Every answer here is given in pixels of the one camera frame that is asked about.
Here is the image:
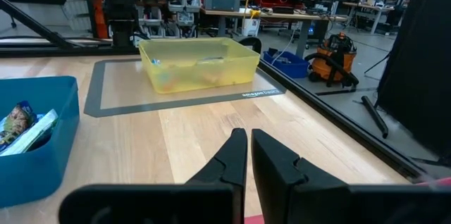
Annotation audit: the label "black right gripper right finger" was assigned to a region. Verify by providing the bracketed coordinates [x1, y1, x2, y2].
[251, 128, 451, 224]

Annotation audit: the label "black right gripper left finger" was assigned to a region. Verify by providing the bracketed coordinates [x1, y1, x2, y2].
[58, 127, 249, 224]

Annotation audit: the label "green brown granola bar packet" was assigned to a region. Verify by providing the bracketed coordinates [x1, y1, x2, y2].
[0, 100, 38, 151]

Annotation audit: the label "yellow translucent plastic bin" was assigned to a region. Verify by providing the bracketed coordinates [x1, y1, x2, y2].
[137, 37, 261, 95]

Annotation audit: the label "blue floor crate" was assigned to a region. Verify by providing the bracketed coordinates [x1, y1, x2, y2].
[263, 49, 311, 79]

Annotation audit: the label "black vacuum tube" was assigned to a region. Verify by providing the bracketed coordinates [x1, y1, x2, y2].
[360, 95, 390, 139]

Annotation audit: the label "black chair back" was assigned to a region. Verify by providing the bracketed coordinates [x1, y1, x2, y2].
[238, 36, 263, 55]

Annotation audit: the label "grey-bordered silicone mat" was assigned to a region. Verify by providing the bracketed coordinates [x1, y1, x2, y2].
[83, 58, 288, 118]

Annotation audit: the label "orange black shop vacuum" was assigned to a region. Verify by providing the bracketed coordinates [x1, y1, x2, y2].
[304, 32, 361, 88]

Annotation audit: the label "white bucket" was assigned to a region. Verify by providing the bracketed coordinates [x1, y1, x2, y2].
[242, 17, 261, 37]

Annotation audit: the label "wooden workbench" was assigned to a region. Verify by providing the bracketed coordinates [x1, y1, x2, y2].
[199, 6, 349, 59]

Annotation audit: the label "grey parts bin rack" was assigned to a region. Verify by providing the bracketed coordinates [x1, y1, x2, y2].
[135, 0, 204, 39]

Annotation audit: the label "black curtain panel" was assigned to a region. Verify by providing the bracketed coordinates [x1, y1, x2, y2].
[374, 0, 451, 158]

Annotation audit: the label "snack packets in blue bin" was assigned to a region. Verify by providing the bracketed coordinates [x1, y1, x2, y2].
[0, 108, 59, 157]

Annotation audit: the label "black table edge rail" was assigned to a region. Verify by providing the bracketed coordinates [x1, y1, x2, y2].
[258, 59, 426, 183]

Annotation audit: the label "black diagonal frame strut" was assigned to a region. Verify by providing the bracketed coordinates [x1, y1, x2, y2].
[0, 0, 75, 49]

